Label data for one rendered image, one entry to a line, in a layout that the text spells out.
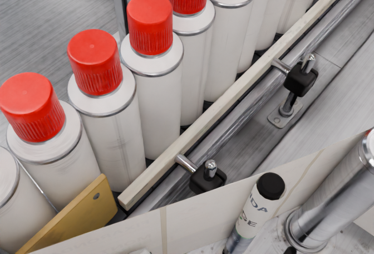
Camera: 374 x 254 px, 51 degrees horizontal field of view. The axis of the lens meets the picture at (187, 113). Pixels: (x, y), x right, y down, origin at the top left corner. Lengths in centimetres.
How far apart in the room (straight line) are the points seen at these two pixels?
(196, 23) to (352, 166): 16
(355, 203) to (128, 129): 18
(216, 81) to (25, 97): 25
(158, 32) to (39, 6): 43
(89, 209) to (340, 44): 47
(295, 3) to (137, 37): 28
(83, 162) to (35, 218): 5
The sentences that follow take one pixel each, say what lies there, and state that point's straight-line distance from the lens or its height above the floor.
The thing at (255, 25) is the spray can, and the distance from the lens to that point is 45.
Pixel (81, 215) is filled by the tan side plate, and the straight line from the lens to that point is 35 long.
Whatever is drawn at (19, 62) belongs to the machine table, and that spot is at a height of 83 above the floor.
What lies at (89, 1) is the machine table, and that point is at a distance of 68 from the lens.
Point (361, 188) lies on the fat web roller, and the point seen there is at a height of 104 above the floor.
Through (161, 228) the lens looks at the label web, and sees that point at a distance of 27.
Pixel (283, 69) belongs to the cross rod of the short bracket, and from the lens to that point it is 50.
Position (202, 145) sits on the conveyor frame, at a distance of 46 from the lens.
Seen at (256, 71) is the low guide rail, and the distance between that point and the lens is 48.
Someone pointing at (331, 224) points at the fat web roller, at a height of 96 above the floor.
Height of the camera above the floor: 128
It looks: 58 degrees down
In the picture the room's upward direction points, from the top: 4 degrees clockwise
